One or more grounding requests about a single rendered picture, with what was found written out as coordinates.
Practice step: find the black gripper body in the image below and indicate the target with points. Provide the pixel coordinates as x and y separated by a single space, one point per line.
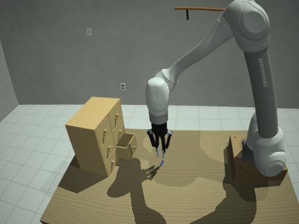
159 128

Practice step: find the tan wooden chest of drawers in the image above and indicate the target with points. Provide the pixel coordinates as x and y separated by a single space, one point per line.
81 131

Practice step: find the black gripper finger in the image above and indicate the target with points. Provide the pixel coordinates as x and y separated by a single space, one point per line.
154 142
165 145

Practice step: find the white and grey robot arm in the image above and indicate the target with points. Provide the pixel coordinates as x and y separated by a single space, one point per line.
248 23

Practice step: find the tan wooden drawer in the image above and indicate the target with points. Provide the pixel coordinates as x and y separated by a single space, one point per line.
103 130
118 131
114 114
111 161
107 147
125 152

